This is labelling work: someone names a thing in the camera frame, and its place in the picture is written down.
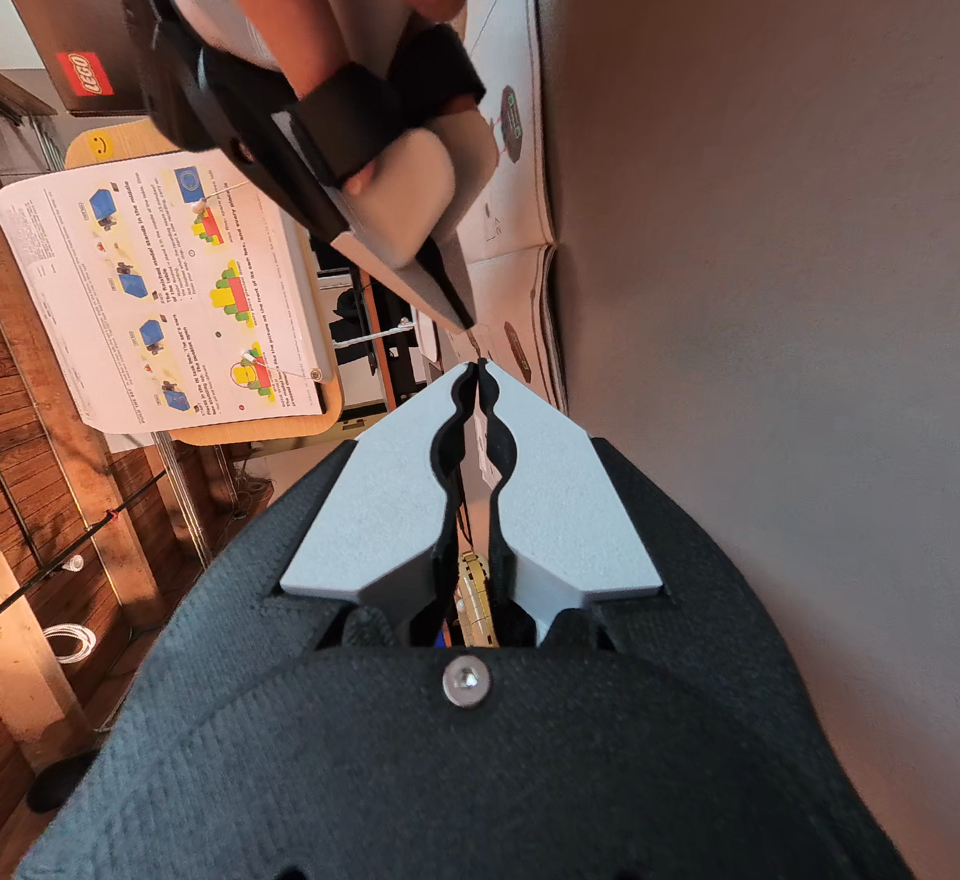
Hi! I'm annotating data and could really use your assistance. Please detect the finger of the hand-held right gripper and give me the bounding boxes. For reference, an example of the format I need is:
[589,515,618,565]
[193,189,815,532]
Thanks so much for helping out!
[437,215,475,320]
[328,219,477,334]

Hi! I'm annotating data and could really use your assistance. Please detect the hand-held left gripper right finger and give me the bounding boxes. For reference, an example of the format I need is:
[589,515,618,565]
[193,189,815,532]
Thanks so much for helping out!
[482,359,666,646]

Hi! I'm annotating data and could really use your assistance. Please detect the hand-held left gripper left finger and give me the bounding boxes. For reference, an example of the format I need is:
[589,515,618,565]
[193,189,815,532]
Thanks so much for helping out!
[279,361,481,647]

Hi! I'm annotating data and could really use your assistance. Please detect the instruction booklet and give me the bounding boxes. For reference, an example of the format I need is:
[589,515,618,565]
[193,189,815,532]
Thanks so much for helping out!
[423,0,571,416]

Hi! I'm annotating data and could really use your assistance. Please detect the grey desk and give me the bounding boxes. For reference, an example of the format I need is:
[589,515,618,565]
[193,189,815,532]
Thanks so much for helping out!
[528,0,960,880]

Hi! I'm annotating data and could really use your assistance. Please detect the black toy set box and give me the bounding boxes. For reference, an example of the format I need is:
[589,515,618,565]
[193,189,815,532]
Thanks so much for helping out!
[0,0,162,118]

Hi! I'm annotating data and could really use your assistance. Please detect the printed instruction sheet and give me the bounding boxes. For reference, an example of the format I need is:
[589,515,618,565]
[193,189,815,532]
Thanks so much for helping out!
[0,149,327,435]

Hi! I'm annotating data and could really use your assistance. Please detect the black hanging device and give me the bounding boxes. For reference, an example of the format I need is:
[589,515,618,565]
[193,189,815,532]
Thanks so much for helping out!
[26,749,99,814]

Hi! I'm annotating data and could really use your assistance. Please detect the white coiled cable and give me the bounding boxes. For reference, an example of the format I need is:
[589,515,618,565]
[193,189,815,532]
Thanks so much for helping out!
[41,624,99,664]

